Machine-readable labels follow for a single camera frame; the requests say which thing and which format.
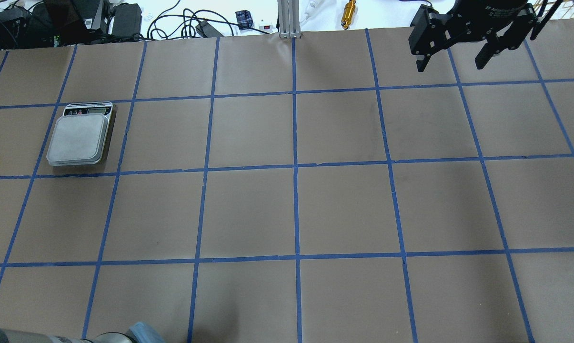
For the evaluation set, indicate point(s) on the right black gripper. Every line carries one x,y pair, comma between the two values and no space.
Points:
498,10

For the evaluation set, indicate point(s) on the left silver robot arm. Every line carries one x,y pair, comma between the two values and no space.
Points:
140,332

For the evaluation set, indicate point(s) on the metal cylinder connector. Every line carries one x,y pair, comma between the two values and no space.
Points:
348,14

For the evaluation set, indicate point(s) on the small dark blue box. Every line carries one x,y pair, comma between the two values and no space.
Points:
244,20

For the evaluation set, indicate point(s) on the black power adapter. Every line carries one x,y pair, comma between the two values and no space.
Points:
126,20

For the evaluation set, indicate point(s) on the silver digital kitchen scale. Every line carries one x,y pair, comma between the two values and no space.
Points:
80,134

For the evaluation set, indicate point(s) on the black electronics pile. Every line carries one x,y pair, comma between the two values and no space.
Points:
52,23

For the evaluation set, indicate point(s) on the aluminium frame post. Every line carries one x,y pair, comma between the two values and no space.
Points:
288,19

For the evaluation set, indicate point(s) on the white red switch box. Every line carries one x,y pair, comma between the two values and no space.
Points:
266,26

